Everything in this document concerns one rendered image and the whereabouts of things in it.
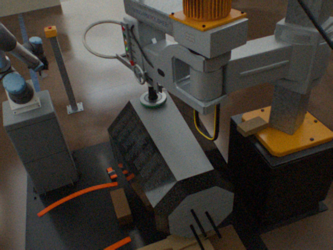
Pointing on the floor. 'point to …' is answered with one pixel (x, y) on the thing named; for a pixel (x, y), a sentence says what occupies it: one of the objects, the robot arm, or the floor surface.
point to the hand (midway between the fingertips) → (41, 76)
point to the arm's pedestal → (41, 145)
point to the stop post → (74, 107)
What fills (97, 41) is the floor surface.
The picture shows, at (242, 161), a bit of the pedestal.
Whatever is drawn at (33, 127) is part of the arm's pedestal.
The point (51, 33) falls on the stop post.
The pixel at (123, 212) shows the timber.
